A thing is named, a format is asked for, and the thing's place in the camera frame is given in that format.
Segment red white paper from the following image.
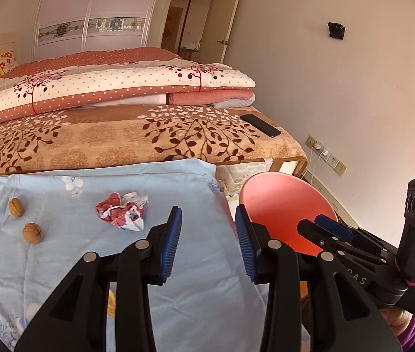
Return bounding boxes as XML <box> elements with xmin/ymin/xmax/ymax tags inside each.
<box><xmin>95</xmin><ymin>192</ymin><xmax>149</xmax><ymax>232</ymax></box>

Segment yellow orange peel piece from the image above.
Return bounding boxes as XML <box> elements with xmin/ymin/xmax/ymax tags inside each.
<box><xmin>107</xmin><ymin>289</ymin><xmax>116</xmax><ymax>317</ymax></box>

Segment purple sleeve forearm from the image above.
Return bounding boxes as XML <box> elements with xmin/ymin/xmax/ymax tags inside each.
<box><xmin>398</xmin><ymin>314</ymin><xmax>415</xmax><ymax>352</ymax></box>

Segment pink plastic trash bucket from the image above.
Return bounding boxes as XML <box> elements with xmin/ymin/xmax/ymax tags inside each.
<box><xmin>239</xmin><ymin>172</ymin><xmax>337</xmax><ymax>256</ymax></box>

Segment right hand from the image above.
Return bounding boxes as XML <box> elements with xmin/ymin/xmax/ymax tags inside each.
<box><xmin>379</xmin><ymin>307</ymin><xmax>413</xmax><ymax>336</ymax></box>

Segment white mattress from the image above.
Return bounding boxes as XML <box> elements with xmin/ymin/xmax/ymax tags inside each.
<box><xmin>215</xmin><ymin>158</ymin><xmax>273</xmax><ymax>196</ymax></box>

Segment black smartphone on bed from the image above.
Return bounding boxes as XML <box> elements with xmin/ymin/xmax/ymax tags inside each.
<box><xmin>240</xmin><ymin>114</ymin><xmax>281</xmax><ymax>138</ymax></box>

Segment brown leaf pattern blanket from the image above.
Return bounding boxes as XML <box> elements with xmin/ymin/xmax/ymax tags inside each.
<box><xmin>0</xmin><ymin>105</ymin><xmax>308</xmax><ymax>176</ymax></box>

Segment folded pink blanket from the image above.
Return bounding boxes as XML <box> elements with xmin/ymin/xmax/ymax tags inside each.
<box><xmin>166</xmin><ymin>89</ymin><xmax>255</xmax><ymax>106</ymax></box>

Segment lower walnut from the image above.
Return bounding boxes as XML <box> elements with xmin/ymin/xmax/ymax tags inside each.
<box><xmin>21</xmin><ymin>223</ymin><xmax>43</xmax><ymax>245</ymax></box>

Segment walnut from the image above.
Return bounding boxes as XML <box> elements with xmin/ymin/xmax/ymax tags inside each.
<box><xmin>21</xmin><ymin>223</ymin><xmax>43</xmax><ymax>245</ymax></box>
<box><xmin>8</xmin><ymin>198</ymin><xmax>24</xmax><ymax>218</ymax></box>

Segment light blue floral cloth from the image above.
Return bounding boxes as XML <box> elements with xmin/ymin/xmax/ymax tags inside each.
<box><xmin>0</xmin><ymin>160</ymin><xmax>268</xmax><ymax>351</ymax></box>

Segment upper walnut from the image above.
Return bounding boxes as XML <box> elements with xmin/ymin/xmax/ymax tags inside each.
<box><xmin>8</xmin><ymin>198</ymin><xmax>24</xmax><ymax>218</ymax></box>

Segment folded dotted tree quilt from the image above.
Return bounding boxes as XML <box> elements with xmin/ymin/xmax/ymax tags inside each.
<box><xmin>0</xmin><ymin>47</ymin><xmax>255</xmax><ymax>123</ymax></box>

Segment beige open door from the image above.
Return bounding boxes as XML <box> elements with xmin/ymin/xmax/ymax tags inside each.
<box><xmin>200</xmin><ymin>0</ymin><xmax>239</xmax><ymax>64</ymax></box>

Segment yellow floral pillow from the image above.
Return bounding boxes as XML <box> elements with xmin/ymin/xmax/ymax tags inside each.
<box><xmin>0</xmin><ymin>51</ymin><xmax>18</xmax><ymax>76</ymax></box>

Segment white wardrobe with floral band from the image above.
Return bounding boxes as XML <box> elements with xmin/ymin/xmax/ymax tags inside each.
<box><xmin>34</xmin><ymin>0</ymin><xmax>156</xmax><ymax>60</ymax></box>

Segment wall power outlet strip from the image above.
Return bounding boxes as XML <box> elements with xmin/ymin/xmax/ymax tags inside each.
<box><xmin>306</xmin><ymin>135</ymin><xmax>347</xmax><ymax>177</ymax></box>

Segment wooden bed frame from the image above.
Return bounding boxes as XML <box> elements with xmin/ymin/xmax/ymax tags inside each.
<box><xmin>269</xmin><ymin>158</ymin><xmax>308</xmax><ymax>177</ymax></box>

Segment white charger cable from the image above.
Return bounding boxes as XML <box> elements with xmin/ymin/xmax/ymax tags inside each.
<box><xmin>304</xmin><ymin>146</ymin><xmax>328</xmax><ymax>192</ymax></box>

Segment black wall mounted device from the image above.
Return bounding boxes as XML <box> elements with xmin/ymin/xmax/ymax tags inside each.
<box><xmin>328</xmin><ymin>22</ymin><xmax>345</xmax><ymax>40</ymax></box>

